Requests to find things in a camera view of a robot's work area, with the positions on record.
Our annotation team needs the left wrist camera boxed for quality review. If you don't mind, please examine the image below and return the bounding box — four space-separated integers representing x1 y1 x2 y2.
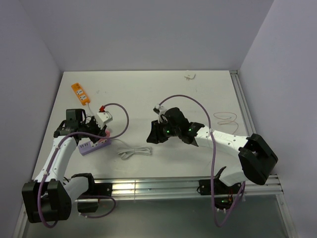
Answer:
95 111 113 129

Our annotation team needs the aluminium rail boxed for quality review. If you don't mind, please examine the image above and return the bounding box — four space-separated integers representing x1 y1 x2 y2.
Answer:
229 70 298 238
23 175 283 204

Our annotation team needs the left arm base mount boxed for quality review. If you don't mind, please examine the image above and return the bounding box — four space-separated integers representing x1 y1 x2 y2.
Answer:
77 182 112 213

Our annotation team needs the aluminium front rail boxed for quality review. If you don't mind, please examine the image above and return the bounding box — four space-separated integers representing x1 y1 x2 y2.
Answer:
23 175 283 204

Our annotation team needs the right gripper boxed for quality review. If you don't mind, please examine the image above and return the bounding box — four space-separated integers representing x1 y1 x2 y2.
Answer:
147 118 181 144

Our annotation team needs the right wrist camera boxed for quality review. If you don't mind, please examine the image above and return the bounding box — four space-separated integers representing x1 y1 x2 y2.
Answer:
153 104 167 123

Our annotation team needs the purple power strip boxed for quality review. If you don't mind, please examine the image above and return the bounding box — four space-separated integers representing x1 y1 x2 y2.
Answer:
78 139 111 156

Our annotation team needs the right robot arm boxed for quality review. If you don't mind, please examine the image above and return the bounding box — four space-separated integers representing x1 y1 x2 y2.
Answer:
147 106 278 193

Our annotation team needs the orange power strip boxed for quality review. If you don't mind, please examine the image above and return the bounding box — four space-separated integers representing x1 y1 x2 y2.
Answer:
71 83 91 106

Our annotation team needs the thin pink wire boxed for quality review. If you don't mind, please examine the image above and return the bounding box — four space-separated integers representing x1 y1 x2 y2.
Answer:
213 111 239 136

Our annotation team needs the purple strip white cord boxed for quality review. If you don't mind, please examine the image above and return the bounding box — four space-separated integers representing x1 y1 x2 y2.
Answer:
110 138 153 160

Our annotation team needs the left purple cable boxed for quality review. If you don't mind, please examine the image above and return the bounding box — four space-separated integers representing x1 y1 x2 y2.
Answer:
39 102 129 228

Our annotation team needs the aluminium right rail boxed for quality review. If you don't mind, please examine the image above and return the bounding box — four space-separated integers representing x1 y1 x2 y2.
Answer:
229 70 298 238

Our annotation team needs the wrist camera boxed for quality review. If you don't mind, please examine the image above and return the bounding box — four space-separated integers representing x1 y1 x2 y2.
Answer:
153 104 167 123
95 111 113 129

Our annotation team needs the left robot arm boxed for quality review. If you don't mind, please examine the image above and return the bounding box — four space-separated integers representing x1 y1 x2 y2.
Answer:
22 109 112 227

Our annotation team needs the pink plug adapter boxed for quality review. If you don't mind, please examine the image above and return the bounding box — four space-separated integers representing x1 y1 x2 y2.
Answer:
105 129 110 138

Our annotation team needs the small white plug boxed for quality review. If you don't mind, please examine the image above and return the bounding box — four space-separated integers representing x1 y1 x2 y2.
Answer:
184 70 196 80

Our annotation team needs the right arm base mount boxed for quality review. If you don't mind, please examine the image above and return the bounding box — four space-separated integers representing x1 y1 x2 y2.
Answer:
198 178 246 210

